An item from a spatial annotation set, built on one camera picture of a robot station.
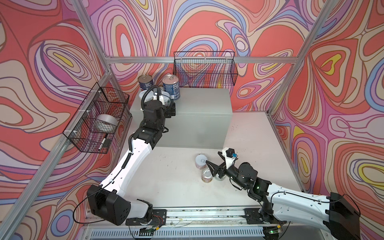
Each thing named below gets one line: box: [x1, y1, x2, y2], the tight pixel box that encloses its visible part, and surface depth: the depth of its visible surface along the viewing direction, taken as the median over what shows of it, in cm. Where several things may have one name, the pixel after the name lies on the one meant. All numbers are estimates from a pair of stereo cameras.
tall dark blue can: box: [137, 74, 154, 91], surface depth 75 cm
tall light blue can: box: [162, 74, 181, 101], surface depth 75 cm
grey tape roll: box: [93, 114, 118, 134], surface depth 74 cm
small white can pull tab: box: [195, 154, 208, 170], surface depth 90 cm
